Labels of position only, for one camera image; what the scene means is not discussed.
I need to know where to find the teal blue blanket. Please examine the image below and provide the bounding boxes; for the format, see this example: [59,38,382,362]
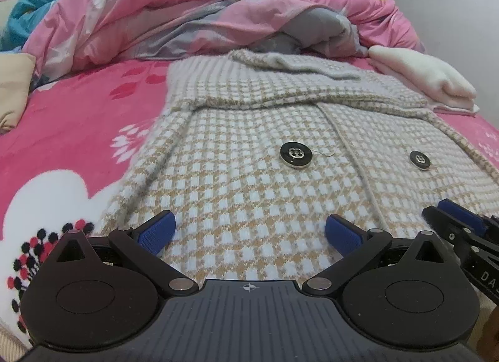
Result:
[0,0,91,51]

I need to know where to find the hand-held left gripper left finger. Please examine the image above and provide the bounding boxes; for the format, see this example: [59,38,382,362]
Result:
[56,210,199,296]

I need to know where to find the plain beige garment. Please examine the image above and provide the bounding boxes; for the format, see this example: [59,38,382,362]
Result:
[0,52,38,135]

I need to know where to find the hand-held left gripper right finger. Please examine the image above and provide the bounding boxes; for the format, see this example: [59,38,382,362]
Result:
[302,214,443,296]

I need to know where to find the pink floral bed blanket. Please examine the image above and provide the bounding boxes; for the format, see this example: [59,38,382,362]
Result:
[0,53,499,349]

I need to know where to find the white fleece garment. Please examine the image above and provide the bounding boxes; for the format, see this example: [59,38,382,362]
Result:
[368,45,480,116]

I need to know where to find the beige white checked knit coat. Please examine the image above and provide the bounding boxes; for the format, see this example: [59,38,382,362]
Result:
[91,48,499,308]

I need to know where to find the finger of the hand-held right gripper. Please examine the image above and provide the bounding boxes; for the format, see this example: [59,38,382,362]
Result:
[436,198,489,237]
[422,205,469,250]

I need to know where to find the pink grey patterned quilt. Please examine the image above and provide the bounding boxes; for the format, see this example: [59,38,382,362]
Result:
[21,0,424,75]

